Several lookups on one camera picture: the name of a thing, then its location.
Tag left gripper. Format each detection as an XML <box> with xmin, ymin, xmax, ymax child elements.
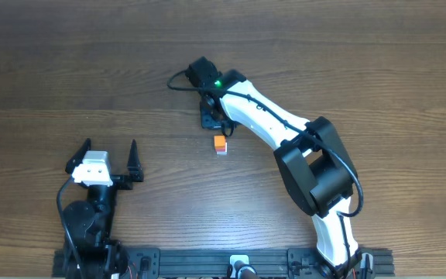
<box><xmin>64</xmin><ymin>138</ymin><xmax>146</xmax><ymax>191</ymax></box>

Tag orange cube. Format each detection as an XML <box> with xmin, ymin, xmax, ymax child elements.
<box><xmin>213</xmin><ymin>135</ymin><xmax>228</xmax><ymax>152</ymax></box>

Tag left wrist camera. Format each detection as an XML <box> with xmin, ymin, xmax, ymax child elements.
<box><xmin>70</xmin><ymin>150</ymin><xmax>115</xmax><ymax>188</ymax></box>

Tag black cable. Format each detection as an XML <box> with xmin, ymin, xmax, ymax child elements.
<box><xmin>56</xmin><ymin>177</ymin><xmax>89</xmax><ymax>274</ymax></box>
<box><xmin>166</xmin><ymin>69</ymin><xmax>365</xmax><ymax>272</ymax></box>

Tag mounting rail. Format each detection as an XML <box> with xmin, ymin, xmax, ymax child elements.
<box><xmin>52</xmin><ymin>246</ymin><xmax>396</xmax><ymax>279</ymax></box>

